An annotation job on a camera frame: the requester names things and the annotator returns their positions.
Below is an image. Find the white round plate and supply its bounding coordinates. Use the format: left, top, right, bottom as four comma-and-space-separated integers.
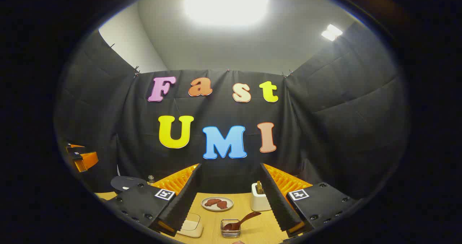
201, 196, 234, 212

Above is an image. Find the small square glass dish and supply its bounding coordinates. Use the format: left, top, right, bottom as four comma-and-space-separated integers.
221, 219, 241, 238

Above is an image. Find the large ceiling light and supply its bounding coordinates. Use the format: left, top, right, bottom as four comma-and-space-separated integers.
184, 0, 270, 29

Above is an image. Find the dark grey rice cooker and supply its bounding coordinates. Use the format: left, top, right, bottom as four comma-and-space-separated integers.
110, 175, 148, 194

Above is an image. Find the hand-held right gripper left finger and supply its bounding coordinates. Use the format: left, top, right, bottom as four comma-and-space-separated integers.
105, 164, 202, 237

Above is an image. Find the small ceiling light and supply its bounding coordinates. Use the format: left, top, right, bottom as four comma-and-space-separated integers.
321, 24, 343, 42

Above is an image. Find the clear glass tray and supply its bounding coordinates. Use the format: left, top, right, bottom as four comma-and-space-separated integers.
176, 213, 204, 238

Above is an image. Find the white rice heap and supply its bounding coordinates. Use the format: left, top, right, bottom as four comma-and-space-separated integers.
178, 228, 202, 238

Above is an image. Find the white chopstick holder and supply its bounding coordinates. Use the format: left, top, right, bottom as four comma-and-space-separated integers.
251, 182, 272, 212

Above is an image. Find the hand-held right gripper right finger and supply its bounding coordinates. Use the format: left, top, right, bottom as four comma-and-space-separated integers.
259, 163, 358, 237

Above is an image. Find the red-brown wooden spoon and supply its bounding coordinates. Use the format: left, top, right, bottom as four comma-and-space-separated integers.
223, 212, 262, 231

